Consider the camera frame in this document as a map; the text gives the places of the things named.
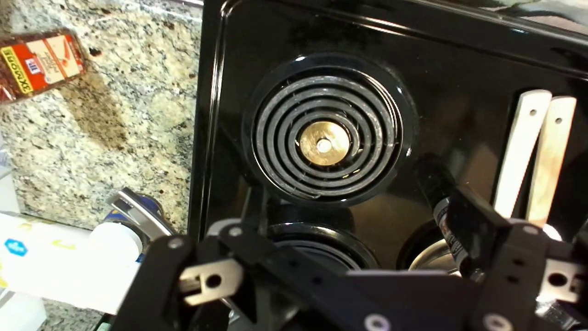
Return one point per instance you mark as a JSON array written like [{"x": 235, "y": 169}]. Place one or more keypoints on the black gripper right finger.
[{"x": 514, "y": 276}]

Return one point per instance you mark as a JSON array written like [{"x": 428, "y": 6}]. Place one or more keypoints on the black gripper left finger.
[{"x": 161, "y": 285}]

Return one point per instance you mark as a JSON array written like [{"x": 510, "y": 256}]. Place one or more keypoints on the small metal pan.
[{"x": 428, "y": 258}]

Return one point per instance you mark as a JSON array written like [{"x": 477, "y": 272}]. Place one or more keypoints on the white plastic bag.
[{"x": 42, "y": 258}]

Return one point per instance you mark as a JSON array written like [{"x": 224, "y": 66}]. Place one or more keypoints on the pale wooden spatula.
[{"x": 520, "y": 147}]

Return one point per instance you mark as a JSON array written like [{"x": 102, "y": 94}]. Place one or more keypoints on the front stove burner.
[{"x": 317, "y": 250}]

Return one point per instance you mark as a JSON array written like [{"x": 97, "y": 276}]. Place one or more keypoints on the coil burner with brass centre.
[{"x": 323, "y": 144}]

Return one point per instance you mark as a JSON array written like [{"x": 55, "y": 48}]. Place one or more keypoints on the black electric stove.
[{"x": 459, "y": 61}]

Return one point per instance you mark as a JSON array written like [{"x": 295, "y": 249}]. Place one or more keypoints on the red lid spice jar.
[{"x": 38, "y": 65}]

